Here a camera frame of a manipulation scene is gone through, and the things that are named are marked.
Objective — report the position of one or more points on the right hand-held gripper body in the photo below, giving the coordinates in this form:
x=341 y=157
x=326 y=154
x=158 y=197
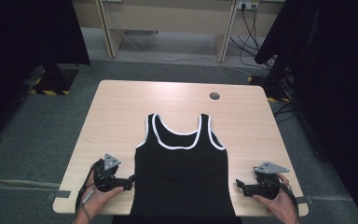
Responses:
x=268 y=186

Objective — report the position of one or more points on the white wall socket strip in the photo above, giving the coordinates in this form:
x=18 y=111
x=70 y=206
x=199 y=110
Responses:
x=248 y=4

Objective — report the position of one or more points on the beige wooden desk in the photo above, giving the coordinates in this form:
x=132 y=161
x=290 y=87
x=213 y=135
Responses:
x=167 y=15

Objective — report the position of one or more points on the black tank top white trim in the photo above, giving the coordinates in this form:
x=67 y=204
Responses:
x=180 y=174

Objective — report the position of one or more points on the person's right hand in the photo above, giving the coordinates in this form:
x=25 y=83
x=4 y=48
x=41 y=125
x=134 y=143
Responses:
x=281 y=205

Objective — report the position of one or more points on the black stand base striped tape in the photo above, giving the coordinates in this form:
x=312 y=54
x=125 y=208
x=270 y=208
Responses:
x=56 y=81
x=268 y=87

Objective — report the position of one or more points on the person's left hand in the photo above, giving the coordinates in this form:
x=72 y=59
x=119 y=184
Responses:
x=98 y=199

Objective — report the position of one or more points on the grey floor tape strip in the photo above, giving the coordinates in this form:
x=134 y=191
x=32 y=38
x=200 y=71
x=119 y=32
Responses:
x=59 y=194
x=304 y=200

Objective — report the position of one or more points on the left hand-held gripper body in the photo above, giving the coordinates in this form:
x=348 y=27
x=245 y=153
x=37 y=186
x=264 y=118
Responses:
x=105 y=177

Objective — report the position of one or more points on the black curtain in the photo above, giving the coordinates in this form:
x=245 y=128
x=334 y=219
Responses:
x=338 y=77
x=18 y=46

